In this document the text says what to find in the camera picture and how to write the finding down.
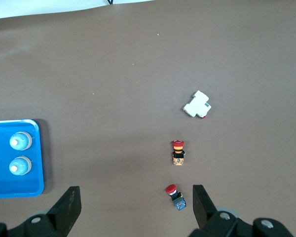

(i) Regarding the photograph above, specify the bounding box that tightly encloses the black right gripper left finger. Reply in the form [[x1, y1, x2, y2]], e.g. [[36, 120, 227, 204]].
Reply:
[[0, 186, 82, 237]]

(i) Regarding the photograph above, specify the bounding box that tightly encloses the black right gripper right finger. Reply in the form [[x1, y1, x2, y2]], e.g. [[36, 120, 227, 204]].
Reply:
[[188, 184, 294, 237]]

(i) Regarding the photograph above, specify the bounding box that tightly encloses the light blue bell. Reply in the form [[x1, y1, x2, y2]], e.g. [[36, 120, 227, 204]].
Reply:
[[8, 156, 32, 176]]

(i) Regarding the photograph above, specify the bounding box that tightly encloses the light blue bell scratched dome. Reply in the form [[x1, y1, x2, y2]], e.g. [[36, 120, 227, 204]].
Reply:
[[9, 131, 33, 151]]

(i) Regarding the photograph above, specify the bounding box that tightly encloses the red push button black body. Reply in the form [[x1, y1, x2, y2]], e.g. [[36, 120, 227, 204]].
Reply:
[[165, 184, 187, 211]]

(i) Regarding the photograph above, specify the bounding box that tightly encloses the red emergency stop orange body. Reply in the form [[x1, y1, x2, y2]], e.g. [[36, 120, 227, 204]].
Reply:
[[171, 139, 186, 166]]

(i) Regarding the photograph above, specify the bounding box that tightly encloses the blue plastic tray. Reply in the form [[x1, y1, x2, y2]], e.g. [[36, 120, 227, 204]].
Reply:
[[0, 119, 44, 199]]

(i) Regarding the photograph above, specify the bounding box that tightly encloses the white circuit breaker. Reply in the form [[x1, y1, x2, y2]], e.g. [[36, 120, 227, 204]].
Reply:
[[182, 90, 212, 119]]

